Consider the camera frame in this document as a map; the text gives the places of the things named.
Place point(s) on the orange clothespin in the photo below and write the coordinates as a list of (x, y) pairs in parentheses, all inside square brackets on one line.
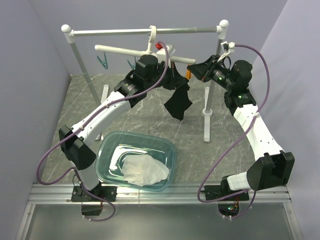
[(188, 74)]

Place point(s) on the white metal drying rack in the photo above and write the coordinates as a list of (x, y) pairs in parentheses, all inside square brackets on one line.
[(71, 34)]

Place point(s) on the white cloth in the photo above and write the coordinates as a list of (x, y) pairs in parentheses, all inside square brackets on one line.
[(143, 170)]

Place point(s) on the translucent teal plastic basin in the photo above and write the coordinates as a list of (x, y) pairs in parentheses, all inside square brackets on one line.
[(118, 145)]

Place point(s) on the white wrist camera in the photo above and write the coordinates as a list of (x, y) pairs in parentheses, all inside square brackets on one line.
[(228, 48), (166, 51)]

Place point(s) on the teal clothespin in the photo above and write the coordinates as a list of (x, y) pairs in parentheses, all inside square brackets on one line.
[(132, 65), (103, 61)]

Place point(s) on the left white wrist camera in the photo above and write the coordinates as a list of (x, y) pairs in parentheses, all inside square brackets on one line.
[(166, 51)]

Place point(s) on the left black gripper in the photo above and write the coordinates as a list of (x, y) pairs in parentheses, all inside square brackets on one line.
[(174, 77)]

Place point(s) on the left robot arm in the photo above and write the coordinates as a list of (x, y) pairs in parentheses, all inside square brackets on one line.
[(149, 73)]

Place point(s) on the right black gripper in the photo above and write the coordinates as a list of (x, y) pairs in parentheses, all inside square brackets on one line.
[(204, 70)]

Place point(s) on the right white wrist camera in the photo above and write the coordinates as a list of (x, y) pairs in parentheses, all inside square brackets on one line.
[(228, 48)]

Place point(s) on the black underwear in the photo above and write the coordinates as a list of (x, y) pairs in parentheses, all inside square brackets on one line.
[(179, 101)]

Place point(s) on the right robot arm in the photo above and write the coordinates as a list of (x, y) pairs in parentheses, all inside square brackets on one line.
[(273, 166)]

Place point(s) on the white plastic clip hanger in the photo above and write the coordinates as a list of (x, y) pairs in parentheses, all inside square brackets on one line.
[(153, 31)]

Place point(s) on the aluminium mounting rail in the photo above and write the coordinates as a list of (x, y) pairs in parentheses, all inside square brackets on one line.
[(176, 193)]

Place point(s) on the teal clothespin far left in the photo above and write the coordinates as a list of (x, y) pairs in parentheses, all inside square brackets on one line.
[(103, 61)]

